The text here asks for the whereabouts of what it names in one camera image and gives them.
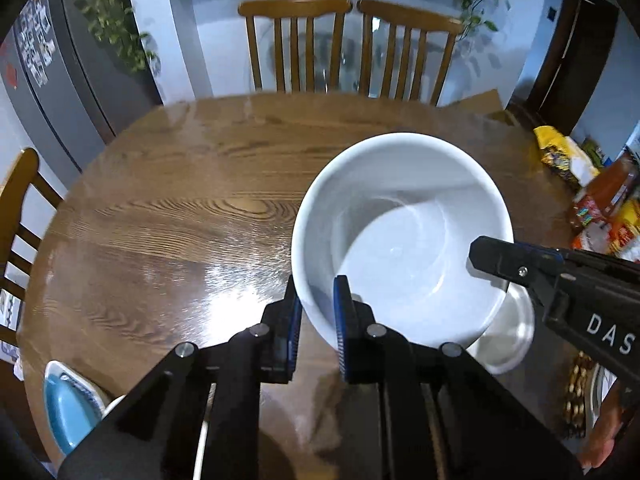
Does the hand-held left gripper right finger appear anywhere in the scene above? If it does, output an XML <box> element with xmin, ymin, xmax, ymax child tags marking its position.
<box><xmin>333</xmin><ymin>275</ymin><xmax>583</xmax><ymax>480</ymax></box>

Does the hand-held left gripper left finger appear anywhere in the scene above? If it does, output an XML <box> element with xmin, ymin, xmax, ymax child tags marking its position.
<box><xmin>60</xmin><ymin>275</ymin><xmax>304</xmax><ymax>480</ymax></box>

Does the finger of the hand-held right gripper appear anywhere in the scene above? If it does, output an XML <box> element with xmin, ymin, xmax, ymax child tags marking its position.
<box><xmin>469</xmin><ymin>235</ymin><xmax>567</xmax><ymax>302</ymax></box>
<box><xmin>519</xmin><ymin>242</ymin><xmax>640</xmax><ymax>281</ymax></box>

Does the large white bowl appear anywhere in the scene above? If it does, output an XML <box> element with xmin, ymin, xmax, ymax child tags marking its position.
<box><xmin>467</xmin><ymin>287</ymin><xmax>537</xmax><ymax>375</ymax></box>

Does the medium white bowl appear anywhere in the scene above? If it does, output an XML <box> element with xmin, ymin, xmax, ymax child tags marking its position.
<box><xmin>291</xmin><ymin>132</ymin><xmax>515</xmax><ymax>353</ymax></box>

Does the blue square bowl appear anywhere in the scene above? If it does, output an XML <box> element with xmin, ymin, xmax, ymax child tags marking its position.
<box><xmin>42</xmin><ymin>372</ymin><xmax>108</xmax><ymax>456</ymax></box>

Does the person's right forearm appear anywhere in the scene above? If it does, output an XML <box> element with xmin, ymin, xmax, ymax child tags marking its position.
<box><xmin>580</xmin><ymin>385</ymin><xmax>628</xmax><ymax>468</ymax></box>

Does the small white dish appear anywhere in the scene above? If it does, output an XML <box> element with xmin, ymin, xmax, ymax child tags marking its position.
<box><xmin>585</xmin><ymin>365</ymin><xmax>621</xmax><ymax>431</ymax></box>

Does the yellow snack bag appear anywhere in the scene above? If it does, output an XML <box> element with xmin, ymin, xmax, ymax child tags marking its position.
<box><xmin>532</xmin><ymin>125</ymin><xmax>601</xmax><ymax>188</ymax></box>

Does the brown cardboard box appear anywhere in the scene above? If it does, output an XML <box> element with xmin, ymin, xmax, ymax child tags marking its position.
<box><xmin>442</xmin><ymin>89</ymin><xmax>521</xmax><ymax>126</ymax></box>

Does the dark wooden door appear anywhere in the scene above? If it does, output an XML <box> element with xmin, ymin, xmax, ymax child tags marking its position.
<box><xmin>527</xmin><ymin>0</ymin><xmax>621</xmax><ymax>133</ymax></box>

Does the trailing green plant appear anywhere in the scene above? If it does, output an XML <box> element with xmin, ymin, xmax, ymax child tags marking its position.
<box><xmin>452</xmin><ymin>0</ymin><xmax>511</xmax><ymax>36</ymax></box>
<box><xmin>65</xmin><ymin>0</ymin><xmax>161</xmax><ymax>73</ymax></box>

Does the wooden slat-back chair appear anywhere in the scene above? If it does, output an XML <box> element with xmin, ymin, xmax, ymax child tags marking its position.
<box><xmin>356</xmin><ymin>0</ymin><xmax>465</xmax><ymax>107</ymax></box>
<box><xmin>0</xmin><ymin>147</ymin><xmax>63</xmax><ymax>351</ymax></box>
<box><xmin>237</xmin><ymin>0</ymin><xmax>354</xmax><ymax>93</ymax></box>

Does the pile of floor boxes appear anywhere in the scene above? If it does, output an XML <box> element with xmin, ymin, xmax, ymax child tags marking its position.
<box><xmin>0</xmin><ymin>287</ymin><xmax>23</xmax><ymax>366</ymax></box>

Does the grey refrigerator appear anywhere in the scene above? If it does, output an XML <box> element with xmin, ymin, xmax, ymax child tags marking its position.
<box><xmin>0</xmin><ymin>0</ymin><xmax>166</xmax><ymax>171</ymax></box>

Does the group of fridge photo magnets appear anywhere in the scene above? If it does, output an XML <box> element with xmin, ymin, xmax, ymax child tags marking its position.
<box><xmin>12</xmin><ymin>0</ymin><xmax>58</xmax><ymax>86</ymax></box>

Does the red paper decal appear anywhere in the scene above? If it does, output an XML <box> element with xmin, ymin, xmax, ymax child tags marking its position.
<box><xmin>0</xmin><ymin>55</ymin><xmax>21</xmax><ymax>91</ymax></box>

